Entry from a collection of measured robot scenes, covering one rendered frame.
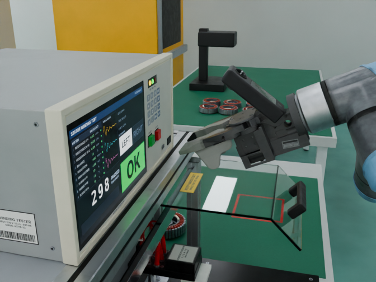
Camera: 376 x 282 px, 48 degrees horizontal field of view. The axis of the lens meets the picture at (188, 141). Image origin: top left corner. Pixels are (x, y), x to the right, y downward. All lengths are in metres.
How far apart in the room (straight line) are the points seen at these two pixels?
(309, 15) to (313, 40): 0.32
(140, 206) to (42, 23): 6.32
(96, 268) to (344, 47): 5.48
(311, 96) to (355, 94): 0.06
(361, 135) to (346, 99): 0.06
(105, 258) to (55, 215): 0.09
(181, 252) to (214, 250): 0.32
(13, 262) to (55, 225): 0.08
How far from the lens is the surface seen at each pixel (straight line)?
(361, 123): 0.65
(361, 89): 0.66
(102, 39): 4.40
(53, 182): 0.52
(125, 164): 0.66
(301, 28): 5.82
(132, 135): 0.68
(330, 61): 5.89
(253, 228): 1.33
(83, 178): 0.54
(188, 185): 0.86
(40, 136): 0.51
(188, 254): 0.90
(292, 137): 0.70
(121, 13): 4.29
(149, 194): 0.72
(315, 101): 0.67
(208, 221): 1.35
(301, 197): 0.85
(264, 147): 0.69
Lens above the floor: 1.45
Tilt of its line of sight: 20 degrees down
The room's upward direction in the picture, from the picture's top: straight up
